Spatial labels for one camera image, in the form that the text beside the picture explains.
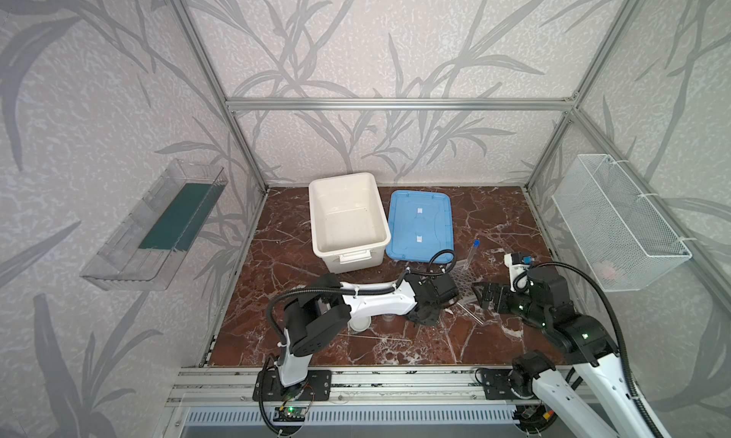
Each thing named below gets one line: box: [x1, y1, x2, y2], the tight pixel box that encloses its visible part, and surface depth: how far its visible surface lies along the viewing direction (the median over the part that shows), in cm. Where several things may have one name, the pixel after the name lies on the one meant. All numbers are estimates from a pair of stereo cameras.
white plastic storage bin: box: [309, 171, 392, 274], surface depth 104 cm
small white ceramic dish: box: [349, 315, 372, 333], surface depth 84 cm
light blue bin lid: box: [385, 189, 455, 262], surface depth 110 cm
